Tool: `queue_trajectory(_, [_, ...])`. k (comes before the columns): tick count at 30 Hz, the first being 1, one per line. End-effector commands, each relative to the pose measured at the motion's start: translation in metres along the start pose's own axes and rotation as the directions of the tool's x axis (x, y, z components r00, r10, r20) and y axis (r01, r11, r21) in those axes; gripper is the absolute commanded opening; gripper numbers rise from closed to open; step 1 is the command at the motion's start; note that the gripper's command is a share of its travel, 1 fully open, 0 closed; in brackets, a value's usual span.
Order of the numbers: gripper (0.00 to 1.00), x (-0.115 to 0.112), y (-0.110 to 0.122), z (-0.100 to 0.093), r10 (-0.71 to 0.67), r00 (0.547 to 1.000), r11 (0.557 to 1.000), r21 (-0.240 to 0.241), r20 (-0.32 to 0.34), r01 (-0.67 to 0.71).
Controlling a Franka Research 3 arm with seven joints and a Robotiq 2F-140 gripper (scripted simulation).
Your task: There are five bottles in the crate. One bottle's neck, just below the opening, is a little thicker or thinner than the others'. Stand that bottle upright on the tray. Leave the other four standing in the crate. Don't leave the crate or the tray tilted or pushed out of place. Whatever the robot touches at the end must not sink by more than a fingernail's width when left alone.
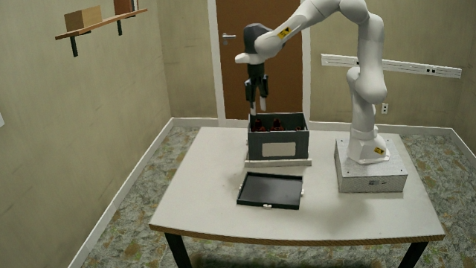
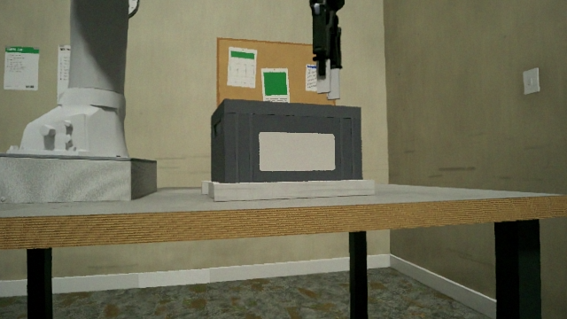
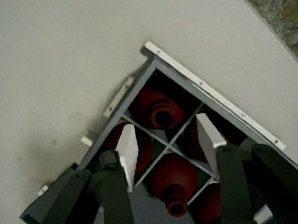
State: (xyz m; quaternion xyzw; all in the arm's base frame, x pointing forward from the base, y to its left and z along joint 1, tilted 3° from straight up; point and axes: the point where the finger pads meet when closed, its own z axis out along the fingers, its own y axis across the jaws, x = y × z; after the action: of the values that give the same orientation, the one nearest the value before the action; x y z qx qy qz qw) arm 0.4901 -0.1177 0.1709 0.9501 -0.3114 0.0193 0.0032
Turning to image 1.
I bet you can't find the dark grey crate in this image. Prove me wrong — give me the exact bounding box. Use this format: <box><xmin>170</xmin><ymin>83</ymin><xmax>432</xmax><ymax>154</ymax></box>
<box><xmin>248</xmin><ymin>112</ymin><xmax>309</xmax><ymax>161</ymax></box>

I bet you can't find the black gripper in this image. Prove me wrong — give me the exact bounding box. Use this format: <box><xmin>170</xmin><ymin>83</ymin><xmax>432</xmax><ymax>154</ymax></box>
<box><xmin>244</xmin><ymin>63</ymin><xmax>268</xmax><ymax>116</ymax></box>

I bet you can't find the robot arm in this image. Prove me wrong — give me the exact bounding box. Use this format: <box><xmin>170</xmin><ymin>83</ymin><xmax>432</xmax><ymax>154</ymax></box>
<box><xmin>235</xmin><ymin>0</ymin><xmax>390</xmax><ymax>165</ymax></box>

